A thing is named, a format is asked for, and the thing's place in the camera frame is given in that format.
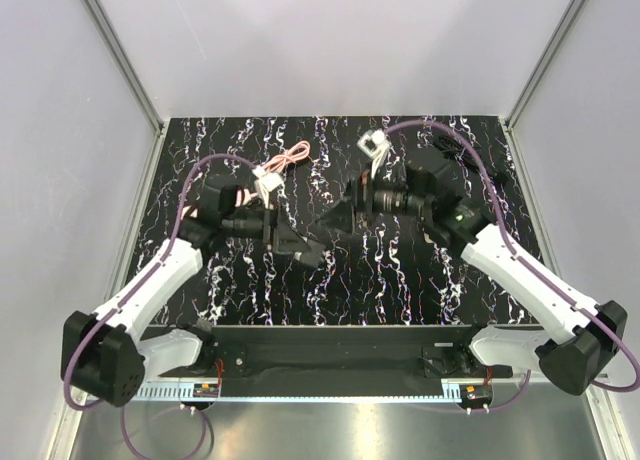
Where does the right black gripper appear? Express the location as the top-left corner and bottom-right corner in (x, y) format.
(314, 161), (430, 236)

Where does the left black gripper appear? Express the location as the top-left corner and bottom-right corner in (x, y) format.
(223, 199), (311, 253)

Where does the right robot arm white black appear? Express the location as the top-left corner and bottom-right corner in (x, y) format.
(319, 152), (628, 396)

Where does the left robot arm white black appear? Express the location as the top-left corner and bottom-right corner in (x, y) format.
(61, 175), (323, 407)

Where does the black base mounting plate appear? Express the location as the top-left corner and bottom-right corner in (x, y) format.
(157, 324), (513, 386)

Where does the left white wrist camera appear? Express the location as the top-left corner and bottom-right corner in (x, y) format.
(252, 166), (284, 208)

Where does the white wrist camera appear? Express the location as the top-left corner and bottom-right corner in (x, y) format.
(252, 166), (284, 208)
(357, 129), (391, 179)

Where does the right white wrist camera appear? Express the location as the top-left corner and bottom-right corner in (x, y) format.
(357, 129), (391, 179)

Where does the pink coiled cord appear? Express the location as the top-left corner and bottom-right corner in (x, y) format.
(234, 139), (312, 206)

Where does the black coiled cable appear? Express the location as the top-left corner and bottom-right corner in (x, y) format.
(432, 133), (508, 184)

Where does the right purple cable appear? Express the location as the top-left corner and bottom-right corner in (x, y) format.
(379, 120), (640, 412)

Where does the purple cable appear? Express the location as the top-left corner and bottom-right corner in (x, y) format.
(379, 120), (640, 412)
(61, 154), (266, 459)

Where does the grey slotted cable duct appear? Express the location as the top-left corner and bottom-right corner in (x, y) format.
(133, 382), (220, 402)

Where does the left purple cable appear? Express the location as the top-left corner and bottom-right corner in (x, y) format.
(61, 154), (266, 459)

